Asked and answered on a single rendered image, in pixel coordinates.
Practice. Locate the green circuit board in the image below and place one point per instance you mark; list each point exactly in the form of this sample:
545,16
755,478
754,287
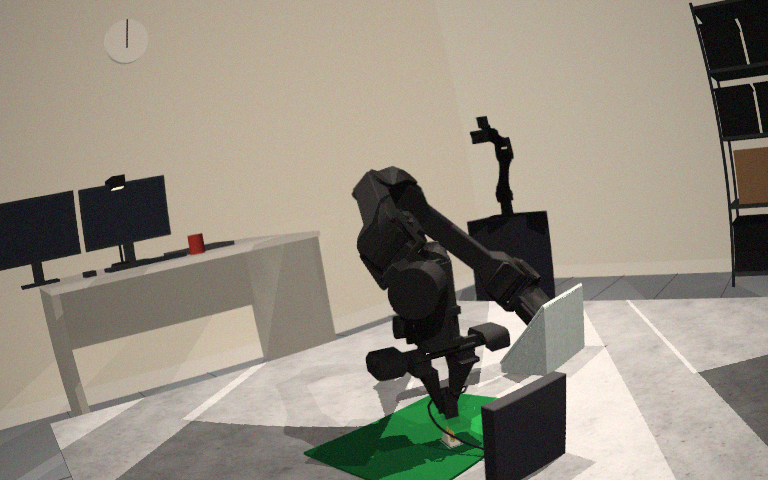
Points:
407,445

